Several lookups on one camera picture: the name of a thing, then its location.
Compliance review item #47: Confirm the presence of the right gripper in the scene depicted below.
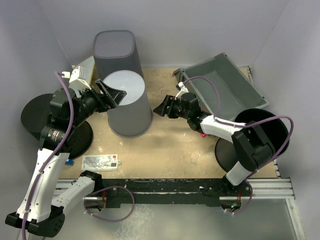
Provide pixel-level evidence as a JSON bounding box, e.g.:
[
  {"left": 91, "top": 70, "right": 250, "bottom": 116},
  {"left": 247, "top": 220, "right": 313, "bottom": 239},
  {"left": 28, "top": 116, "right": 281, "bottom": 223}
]
[{"left": 153, "top": 95, "right": 190, "bottom": 121}]

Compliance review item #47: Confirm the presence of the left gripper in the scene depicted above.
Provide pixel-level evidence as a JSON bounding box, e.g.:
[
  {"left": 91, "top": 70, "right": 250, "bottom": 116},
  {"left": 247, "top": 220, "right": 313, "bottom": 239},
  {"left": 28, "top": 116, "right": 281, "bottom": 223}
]
[{"left": 70, "top": 79, "right": 126, "bottom": 127}]

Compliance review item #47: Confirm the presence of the light grey round bin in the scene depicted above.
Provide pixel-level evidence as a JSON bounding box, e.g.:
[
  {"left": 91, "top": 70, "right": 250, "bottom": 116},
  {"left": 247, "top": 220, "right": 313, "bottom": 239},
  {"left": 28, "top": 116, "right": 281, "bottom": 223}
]
[{"left": 103, "top": 70, "right": 153, "bottom": 138}]

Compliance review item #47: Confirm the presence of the grey mesh bin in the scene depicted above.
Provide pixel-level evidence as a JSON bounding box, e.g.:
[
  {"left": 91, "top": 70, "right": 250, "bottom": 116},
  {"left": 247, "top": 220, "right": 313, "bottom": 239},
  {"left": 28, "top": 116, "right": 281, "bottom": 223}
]
[{"left": 92, "top": 29, "right": 145, "bottom": 101}]

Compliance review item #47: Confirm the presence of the black ribbed bin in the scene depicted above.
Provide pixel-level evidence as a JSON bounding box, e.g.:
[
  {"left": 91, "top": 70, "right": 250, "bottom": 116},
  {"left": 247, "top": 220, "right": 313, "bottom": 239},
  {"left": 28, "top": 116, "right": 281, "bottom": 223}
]
[{"left": 21, "top": 89, "right": 94, "bottom": 159}]

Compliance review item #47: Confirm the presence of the black smooth round bin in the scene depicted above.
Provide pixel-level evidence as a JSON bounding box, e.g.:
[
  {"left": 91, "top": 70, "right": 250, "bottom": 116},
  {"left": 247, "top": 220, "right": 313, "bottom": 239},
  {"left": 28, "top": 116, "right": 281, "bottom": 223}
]
[{"left": 214, "top": 108, "right": 288, "bottom": 172}]

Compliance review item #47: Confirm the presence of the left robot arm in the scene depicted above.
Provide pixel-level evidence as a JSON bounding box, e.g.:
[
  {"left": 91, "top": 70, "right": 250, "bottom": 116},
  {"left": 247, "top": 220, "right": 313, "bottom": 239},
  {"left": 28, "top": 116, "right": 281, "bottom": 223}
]
[{"left": 5, "top": 79, "right": 127, "bottom": 239}]

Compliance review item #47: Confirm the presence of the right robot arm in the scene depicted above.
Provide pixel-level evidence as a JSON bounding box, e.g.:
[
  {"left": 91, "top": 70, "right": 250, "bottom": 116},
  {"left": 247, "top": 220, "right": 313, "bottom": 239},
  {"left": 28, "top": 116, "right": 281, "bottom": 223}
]
[{"left": 153, "top": 92, "right": 275, "bottom": 196}]

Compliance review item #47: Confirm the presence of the yellow edged whiteboard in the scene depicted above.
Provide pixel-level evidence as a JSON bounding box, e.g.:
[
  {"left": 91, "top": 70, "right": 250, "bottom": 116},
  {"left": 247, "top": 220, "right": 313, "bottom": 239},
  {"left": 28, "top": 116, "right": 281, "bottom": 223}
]
[{"left": 73, "top": 56, "right": 96, "bottom": 85}]

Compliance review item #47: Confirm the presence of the grey plastic tray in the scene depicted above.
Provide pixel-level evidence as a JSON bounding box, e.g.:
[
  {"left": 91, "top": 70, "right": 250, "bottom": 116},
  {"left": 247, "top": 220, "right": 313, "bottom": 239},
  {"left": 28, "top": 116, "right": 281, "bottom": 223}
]
[{"left": 172, "top": 52, "right": 270, "bottom": 121}]

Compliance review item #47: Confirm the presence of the white printed card package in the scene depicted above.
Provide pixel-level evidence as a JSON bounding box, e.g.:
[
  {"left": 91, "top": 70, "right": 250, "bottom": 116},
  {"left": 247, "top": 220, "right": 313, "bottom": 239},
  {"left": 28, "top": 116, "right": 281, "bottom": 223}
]
[{"left": 81, "top": 154, "right": 122, "bottom": 172}]

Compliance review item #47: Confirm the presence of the blue small box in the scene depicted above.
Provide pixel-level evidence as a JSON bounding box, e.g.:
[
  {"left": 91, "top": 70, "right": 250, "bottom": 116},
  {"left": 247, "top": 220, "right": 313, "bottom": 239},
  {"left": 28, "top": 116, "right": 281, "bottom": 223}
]
[{"left": 64, "top": 159, "right": 74, "bottom": 166}]

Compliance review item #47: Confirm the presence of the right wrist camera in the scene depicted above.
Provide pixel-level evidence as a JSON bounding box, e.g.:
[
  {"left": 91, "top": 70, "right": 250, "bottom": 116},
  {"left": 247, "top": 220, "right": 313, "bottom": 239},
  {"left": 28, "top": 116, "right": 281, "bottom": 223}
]
[{"left": 174, "top": 82, "right": 189, "bottom": 100}]

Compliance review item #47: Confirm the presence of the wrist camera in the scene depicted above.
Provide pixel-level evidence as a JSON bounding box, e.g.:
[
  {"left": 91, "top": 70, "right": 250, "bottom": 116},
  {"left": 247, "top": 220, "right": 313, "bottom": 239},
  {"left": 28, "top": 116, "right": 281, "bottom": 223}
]
[
  {"left": 174, "top": 82, "right": 189, "bottom": 100},
  {"left": 61, "top": 66, "right": 91, "bottom": 93}
]

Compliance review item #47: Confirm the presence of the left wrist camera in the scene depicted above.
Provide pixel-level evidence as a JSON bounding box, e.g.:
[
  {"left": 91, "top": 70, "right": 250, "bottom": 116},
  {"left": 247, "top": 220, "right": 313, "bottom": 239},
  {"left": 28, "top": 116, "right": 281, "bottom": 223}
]
[{"left": 61, "top": 66, "right": 91, "bottom": 93}]

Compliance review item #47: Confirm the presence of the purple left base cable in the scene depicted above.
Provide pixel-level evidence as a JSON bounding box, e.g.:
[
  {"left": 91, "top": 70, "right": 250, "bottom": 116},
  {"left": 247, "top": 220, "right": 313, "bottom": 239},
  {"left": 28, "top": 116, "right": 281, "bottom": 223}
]
[{"left": 83, "top": 184, "right": 136, "bottom": 223}]

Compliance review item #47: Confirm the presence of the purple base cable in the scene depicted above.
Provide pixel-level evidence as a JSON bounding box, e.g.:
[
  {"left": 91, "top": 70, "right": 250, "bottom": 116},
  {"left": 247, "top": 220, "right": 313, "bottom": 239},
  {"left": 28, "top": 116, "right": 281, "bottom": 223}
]
[
  {"left": 83, "top": 184, "right": 136, "bottom": 223},
  {"left": 223, "top": 179, "right": 253, "bottom": 216}
]

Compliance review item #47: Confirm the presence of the black base frame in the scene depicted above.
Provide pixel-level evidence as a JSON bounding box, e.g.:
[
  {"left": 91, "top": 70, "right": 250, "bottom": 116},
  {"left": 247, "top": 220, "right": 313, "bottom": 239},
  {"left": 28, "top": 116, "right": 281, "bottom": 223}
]
[{"left": 91, "top": 178, "right": 252, "bottom": 208}]

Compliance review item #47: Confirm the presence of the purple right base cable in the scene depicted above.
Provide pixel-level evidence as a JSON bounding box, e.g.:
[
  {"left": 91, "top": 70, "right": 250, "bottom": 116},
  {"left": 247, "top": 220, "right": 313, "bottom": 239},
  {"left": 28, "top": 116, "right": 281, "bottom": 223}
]
[{"left": 223, "top": 179, "right": 253, "bottom": 216}]

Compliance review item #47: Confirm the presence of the aluminium rail frame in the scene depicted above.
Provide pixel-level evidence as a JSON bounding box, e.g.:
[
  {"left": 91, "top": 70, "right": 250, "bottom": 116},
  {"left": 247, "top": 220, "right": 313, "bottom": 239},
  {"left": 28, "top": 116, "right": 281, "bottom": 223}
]
[{"left": 16, "top": 65, "right": 306, "bottom": 240}]

